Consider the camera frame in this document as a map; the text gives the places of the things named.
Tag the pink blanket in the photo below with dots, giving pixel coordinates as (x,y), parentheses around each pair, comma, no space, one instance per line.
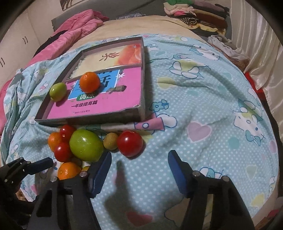
(73,29)

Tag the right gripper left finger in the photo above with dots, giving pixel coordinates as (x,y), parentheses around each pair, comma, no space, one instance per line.
(66,204)

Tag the large green jujube fruit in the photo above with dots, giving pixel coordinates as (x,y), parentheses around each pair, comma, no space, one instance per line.
(86,145)

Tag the grey cardboard box tray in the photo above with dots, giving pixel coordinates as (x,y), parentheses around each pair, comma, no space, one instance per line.
(125,116)

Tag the pink Chinese workbook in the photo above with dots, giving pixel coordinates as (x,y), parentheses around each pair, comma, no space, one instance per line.
(119,90)

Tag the black garment on bed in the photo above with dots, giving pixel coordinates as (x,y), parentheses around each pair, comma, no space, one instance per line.
(49,41)

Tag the cream satin curtain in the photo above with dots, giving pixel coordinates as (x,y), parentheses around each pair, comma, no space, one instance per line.
(252,32)

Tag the small brown longan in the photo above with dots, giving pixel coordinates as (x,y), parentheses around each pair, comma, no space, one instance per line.
(110,141)
(82,164)

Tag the small brown longan front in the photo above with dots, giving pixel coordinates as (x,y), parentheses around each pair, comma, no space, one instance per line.
(82,164)

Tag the cream orange booklet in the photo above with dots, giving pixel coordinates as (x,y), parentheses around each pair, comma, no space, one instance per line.
(118,56)

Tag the red tomato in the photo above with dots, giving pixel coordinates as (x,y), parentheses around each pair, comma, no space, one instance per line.
(66,132)
(63,152)
(130,143)

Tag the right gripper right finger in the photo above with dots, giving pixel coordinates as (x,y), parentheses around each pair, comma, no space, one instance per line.
(228,208)

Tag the stack of folded clothes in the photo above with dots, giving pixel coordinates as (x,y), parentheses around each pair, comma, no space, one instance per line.
(202,17)

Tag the white wardrobe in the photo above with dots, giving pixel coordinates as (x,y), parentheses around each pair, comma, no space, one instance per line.
(17,47)

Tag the small green apple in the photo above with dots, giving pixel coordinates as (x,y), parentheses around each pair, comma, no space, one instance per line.
(58,91)

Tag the wall painting panels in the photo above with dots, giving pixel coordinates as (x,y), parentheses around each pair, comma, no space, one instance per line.
(66,4)

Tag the beige bed sheet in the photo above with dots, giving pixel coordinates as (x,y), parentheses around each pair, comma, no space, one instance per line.
(138,25)

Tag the orange tangerine front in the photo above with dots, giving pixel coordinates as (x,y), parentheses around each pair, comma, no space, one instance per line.
(68,170)

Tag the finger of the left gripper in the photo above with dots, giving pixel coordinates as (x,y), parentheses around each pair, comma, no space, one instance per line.
(20,168)

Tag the red tomato top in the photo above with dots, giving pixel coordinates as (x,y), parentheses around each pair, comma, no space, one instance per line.
(66,132)

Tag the orange tangerine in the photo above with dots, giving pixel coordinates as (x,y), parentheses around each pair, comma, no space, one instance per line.
(54,140)
(89,82)
(68,170)

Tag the grey headboard cushion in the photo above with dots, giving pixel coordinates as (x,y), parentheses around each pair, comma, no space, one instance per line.
(112,9)

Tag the small brown longan back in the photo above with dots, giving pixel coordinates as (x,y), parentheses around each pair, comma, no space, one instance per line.
(110,141)

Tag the white crumpled garment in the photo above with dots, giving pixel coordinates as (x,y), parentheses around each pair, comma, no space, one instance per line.
(236,55)

